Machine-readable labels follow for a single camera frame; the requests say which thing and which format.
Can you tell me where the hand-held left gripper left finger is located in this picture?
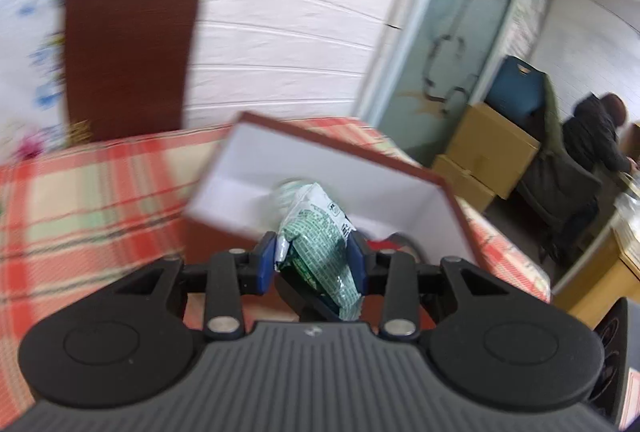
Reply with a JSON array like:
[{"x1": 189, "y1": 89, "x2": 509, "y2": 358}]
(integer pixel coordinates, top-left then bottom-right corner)
[{"x1": 112, "y1": 232, "x2": 277, "y2": 341}]

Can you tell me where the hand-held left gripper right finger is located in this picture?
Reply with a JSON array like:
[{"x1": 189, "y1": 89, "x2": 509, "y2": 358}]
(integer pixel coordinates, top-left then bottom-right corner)
[{"x1": 347, "y1": 232, "x2": 516, "y2": 339}]

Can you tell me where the red tape roll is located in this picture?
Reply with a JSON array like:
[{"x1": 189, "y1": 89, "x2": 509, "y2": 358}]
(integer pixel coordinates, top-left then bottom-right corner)
[{"x1": 367, "y1": 232, "x2": 428, "y2": 265}]

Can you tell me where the green white printed packet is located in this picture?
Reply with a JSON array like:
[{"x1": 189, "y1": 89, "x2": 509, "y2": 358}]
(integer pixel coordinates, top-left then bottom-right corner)
[{"x1": 272, "y1": 181, "x2": 362, "y2": 320}]

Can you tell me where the red box white inside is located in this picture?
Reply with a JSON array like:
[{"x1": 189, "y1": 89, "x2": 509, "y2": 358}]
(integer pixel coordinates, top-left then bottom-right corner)
[{"x1": 182, "y1": 111, "x2": 483, "y2": 328}]

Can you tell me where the small cardboard box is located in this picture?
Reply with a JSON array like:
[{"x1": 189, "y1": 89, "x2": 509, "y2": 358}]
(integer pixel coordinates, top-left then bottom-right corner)
[{"x1": 432, "y1": 154, "x2": 496, "y2": 213}]

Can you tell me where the plaid tablecloth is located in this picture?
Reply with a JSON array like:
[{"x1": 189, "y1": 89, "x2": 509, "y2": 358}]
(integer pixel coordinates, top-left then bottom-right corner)
[{"x1": 0, "y1": 117, "x2": 551, "y2": 413}]

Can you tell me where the large cardboard box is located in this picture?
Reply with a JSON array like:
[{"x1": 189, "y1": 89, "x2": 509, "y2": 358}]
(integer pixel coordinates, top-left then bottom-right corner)
[{"x1": 450, "y1": 102, "x2": 542, "y2": 200}]

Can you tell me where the dark office chair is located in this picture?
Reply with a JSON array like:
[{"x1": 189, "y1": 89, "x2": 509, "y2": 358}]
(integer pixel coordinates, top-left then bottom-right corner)
[{"x1": 517, "y1": 132, "x2": 603, "y2": 263}]

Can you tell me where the green jacket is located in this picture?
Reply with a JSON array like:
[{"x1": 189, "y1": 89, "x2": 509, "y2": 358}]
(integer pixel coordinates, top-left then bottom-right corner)
[{"x1": 542, "y1": 77, "x2": 566, "y2": 155}]

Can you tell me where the wooden desk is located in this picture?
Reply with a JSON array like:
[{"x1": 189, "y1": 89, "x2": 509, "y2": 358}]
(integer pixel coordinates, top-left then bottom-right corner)
[{"x1": 552, "y1": 192, "x2": 640, "y2": 328}]

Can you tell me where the brown chair back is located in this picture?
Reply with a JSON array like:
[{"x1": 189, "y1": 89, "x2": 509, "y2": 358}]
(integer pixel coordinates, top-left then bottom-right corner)
[{"x1": 62, "y1": 0, "x2": 200, "y2": 144}]

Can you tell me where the frosted glass partition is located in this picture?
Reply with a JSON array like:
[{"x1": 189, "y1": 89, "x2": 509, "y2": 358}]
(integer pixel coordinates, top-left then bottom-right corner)
[{"x1": 357, "y1": 0, "x2": 538, "y2": 163}]

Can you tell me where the black plastic object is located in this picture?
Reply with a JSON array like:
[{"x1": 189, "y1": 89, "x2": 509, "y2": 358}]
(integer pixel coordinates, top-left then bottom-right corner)
[{"x1": 587, "y1": 297, "x2": 631, "y2": 423}]

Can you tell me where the floral plastic sheet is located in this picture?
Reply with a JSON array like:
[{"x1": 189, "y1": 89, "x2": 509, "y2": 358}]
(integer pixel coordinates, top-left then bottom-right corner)
[{"x1": 0, "y1": 0, "x2": 68, "y2": 163}]

